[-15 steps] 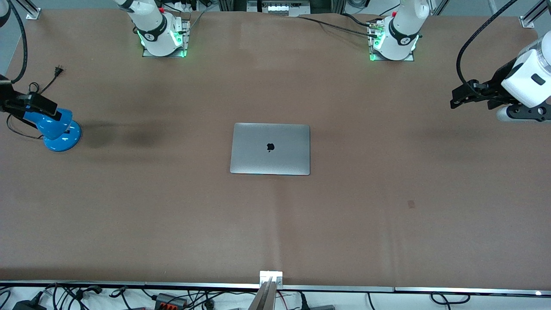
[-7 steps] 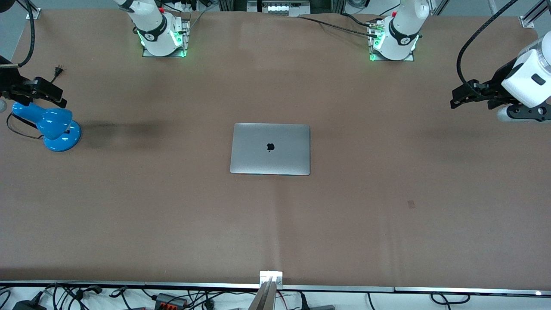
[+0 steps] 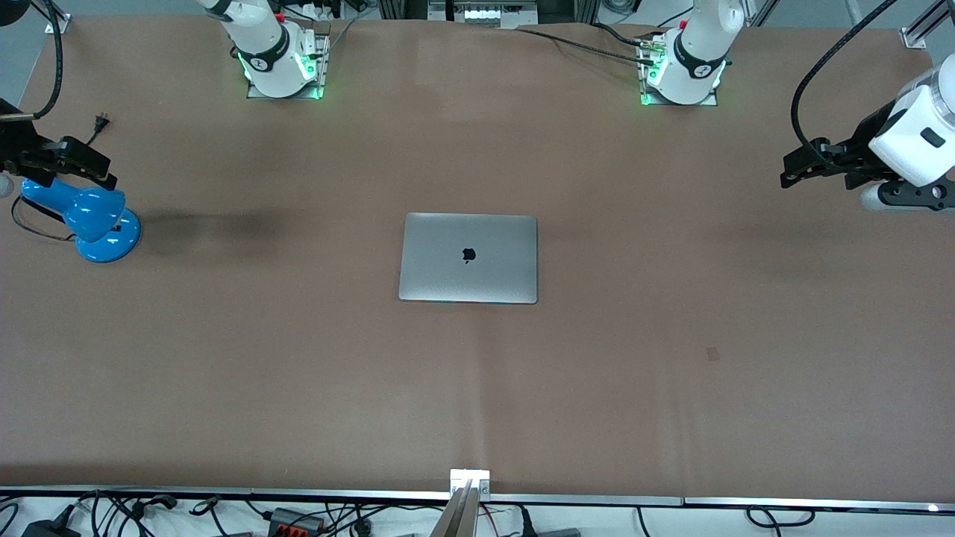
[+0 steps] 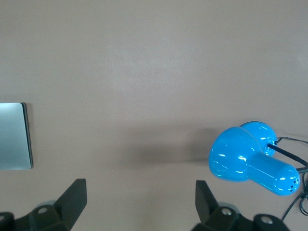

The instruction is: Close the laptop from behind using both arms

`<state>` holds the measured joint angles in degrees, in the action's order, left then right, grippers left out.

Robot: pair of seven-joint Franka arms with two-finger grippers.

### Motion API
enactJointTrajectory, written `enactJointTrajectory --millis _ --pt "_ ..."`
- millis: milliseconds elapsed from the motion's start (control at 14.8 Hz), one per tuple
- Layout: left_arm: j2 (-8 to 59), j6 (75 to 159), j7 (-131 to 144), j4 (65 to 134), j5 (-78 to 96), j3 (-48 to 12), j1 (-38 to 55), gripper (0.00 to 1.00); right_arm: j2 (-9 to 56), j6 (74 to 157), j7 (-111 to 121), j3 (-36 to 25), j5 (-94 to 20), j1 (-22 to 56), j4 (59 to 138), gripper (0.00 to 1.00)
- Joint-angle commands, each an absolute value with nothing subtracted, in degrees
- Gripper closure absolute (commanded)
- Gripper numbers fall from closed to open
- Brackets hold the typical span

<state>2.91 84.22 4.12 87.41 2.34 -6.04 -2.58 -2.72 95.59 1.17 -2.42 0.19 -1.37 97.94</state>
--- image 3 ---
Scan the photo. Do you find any silver grey laptop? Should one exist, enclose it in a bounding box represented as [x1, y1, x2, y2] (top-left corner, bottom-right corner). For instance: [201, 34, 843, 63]
[398, 213, 539, 305]

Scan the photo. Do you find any blue desk lamp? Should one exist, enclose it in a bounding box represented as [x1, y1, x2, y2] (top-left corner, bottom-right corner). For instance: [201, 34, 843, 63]
[20, 178, 142, 263]

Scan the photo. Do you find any black power adapter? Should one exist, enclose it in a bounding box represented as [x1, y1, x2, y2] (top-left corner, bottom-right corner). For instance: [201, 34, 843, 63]
[22, 515, 80, 537]

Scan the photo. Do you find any grey power strip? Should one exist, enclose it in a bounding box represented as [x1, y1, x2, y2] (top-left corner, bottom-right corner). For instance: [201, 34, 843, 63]
[428, 0, 539, 29]

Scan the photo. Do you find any black orange connector box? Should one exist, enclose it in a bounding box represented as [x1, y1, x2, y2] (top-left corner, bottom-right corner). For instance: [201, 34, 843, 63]
[267, 507, 326, 535]

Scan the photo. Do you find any black lamp power cord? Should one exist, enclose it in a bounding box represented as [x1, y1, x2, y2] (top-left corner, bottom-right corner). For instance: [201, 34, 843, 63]
[10, 112, 113, 243]

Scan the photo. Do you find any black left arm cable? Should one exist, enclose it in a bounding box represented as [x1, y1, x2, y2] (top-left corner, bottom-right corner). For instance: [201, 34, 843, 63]
[791, 0, 904, 150]

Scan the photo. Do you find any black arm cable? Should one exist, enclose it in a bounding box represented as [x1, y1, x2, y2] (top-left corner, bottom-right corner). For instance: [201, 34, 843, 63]
[30, 0, 65, 120]
[791, 0, 904, 150]

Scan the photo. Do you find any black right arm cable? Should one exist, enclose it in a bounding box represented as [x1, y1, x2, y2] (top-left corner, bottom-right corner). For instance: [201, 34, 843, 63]
[30, 0, 65, 120]

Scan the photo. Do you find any aluminium profile post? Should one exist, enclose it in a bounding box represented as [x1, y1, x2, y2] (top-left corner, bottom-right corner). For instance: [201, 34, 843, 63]
[28, 0, 72, 35]
[899, 0, 955, 50]

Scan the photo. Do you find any black cable on table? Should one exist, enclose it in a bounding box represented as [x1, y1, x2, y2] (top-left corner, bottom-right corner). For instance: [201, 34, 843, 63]
[515, 22, 659, 65]

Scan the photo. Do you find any black floor cable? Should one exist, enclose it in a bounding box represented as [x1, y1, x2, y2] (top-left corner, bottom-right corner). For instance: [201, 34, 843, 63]
[746, 506, 818, 530]
[75, 489, 180, 537]

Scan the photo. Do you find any aluminium camera mount post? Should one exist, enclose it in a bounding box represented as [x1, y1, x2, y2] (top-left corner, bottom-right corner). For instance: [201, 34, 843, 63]
[429, 468, 493, 537]

